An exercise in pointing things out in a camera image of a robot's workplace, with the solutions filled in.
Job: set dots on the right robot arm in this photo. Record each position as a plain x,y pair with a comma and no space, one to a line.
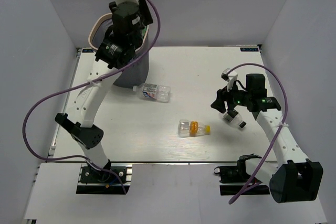
295,178

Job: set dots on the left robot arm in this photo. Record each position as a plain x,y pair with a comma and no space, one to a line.
121,58

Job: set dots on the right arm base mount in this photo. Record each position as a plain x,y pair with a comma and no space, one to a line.
233,177

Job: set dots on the clear bottle white cap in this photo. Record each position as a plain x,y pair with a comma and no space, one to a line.
153,92

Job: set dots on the clear bottle black label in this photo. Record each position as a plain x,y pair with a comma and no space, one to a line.
234,119

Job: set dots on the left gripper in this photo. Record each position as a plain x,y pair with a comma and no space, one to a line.
146,18

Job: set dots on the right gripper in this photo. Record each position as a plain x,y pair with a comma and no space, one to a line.
223,95

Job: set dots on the clear bottle orange label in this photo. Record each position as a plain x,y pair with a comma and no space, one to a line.
187,128

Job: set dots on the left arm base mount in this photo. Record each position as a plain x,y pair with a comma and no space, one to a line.
94,182

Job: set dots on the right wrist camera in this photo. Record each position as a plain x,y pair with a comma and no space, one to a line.
230,76

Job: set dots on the grey mesh waste bin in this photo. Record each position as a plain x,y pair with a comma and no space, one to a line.
135,74

